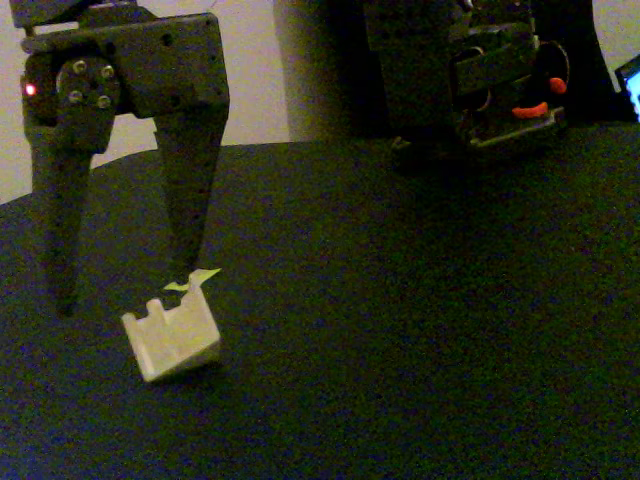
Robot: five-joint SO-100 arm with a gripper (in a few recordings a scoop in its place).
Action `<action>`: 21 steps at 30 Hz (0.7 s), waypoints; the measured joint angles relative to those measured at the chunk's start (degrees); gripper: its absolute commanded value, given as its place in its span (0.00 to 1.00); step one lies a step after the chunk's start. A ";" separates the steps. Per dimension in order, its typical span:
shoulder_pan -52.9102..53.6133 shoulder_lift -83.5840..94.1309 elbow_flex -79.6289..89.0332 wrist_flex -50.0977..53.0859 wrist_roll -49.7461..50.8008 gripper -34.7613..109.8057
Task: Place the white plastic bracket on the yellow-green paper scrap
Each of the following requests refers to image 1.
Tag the white plastic block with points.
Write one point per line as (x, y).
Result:
(170, 340)

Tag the dark desk mat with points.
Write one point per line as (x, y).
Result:
(350, 325)

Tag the yellow-green tape marker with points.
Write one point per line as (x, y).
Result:
(207, 274)

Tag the black orange table clamp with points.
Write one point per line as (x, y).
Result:
(557, 86)
(530, 111)

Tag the black office chair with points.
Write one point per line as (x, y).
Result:
(585, 50)

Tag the laptop screen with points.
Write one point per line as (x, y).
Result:
(632, 85)

